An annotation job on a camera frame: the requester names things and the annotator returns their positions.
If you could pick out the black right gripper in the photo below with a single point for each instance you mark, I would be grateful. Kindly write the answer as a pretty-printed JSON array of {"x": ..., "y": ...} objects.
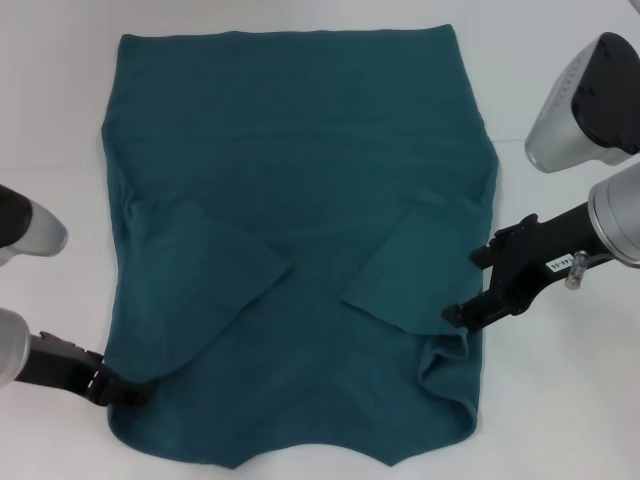
[{"x": 545, "y": 245}]

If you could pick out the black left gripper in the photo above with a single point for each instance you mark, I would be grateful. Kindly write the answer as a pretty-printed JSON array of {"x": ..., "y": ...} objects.
[{"x": 60, "y": 365}]

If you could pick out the teal blue t-shirt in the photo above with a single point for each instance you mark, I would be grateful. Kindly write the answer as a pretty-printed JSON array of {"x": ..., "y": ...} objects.
[{"x": 300, "y": 150}]

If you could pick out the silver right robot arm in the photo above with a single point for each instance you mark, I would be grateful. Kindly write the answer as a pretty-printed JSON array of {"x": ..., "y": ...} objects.
[{"x": 615, "y": 215}]

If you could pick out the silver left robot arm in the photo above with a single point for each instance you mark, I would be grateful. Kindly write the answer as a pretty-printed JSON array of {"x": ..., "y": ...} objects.
[{"x": 12, "y": 345}]

